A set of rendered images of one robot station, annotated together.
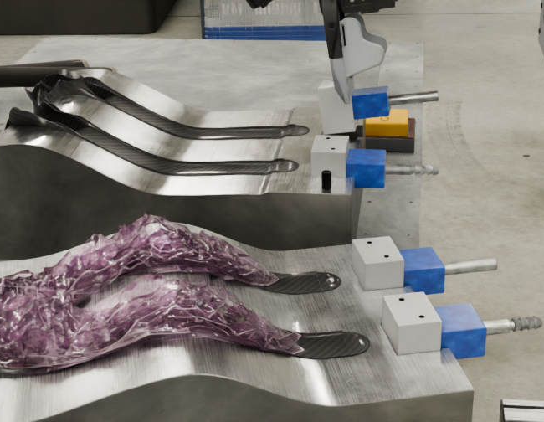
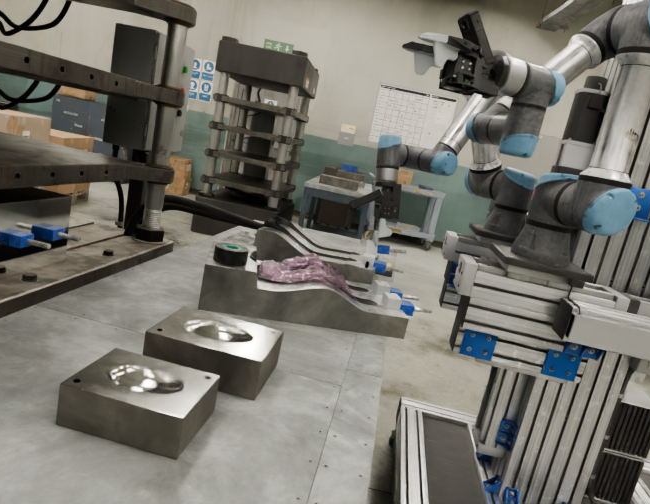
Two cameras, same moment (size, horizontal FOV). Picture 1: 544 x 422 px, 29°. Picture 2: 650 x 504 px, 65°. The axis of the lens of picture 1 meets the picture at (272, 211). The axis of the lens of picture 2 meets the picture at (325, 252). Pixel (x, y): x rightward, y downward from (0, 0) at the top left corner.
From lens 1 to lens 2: 0.55 m
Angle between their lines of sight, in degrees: 13
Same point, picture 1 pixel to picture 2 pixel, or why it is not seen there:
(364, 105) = (381, 249)
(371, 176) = (381, 268)
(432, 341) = (397, 305)
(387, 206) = not seen: hidden behind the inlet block
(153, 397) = (315, 293)
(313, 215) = (360, 275)
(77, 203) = (281, 255)
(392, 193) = not seen: hidden behind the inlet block
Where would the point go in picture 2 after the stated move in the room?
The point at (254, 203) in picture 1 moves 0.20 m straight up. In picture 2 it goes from (341, 267) to (355, 201)
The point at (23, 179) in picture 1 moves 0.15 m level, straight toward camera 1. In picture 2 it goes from (265, 242) to (272, 255)
